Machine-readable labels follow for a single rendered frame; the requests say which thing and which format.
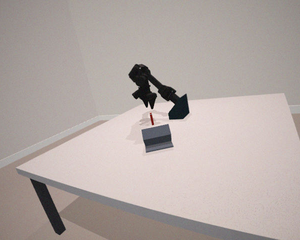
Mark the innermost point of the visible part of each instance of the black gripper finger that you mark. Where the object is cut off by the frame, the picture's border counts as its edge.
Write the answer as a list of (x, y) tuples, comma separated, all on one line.
[(144, 101), (151, 102)]

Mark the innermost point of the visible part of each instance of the grey sloped panel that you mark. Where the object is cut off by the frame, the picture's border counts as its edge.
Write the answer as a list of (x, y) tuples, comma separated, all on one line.
[(157, 138)]

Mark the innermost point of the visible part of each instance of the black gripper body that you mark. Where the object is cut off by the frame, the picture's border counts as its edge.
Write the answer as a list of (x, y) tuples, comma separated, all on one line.
[(148, 94)]

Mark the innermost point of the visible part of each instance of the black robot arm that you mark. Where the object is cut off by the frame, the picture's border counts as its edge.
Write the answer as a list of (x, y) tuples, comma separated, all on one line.
[(141, 75)]

